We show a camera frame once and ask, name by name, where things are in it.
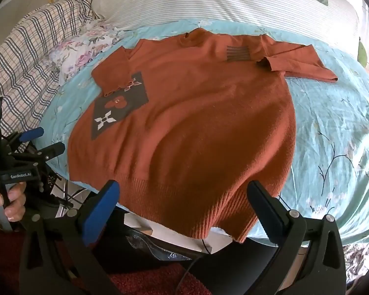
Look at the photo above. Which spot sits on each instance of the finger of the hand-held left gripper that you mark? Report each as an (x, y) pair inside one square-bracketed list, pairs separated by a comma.
[(33, 134), (50, 151)]

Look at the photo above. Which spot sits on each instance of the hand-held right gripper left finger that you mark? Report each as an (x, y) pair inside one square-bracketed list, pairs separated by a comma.
[(101, 213)]

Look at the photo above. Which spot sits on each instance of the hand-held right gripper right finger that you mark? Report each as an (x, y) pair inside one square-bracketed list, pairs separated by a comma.
[(268, 213)]

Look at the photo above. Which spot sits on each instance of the orange knit sweater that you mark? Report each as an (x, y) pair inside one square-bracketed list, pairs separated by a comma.
[(187, 113)]

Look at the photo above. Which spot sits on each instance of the person's left hand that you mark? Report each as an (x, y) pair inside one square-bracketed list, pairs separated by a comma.
[(10, 201)]

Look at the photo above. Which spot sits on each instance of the plaid blanket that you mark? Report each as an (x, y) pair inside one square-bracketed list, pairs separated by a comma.
[(27, 52)]

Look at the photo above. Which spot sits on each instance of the red carpet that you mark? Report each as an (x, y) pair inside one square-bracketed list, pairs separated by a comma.
[(160, 281)]

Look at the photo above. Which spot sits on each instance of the floral pillow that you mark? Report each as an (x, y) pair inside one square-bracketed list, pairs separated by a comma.
[(77, 52)]

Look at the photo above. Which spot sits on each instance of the light blue floral bedsheet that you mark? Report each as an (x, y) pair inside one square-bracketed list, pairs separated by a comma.
[(326, 129)]

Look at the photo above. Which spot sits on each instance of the dark floral bed skirt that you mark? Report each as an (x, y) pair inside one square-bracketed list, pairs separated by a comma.
[(364, 259)]

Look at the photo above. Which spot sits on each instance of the white striped duvet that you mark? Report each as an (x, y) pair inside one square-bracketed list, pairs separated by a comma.
[(203, 0)]

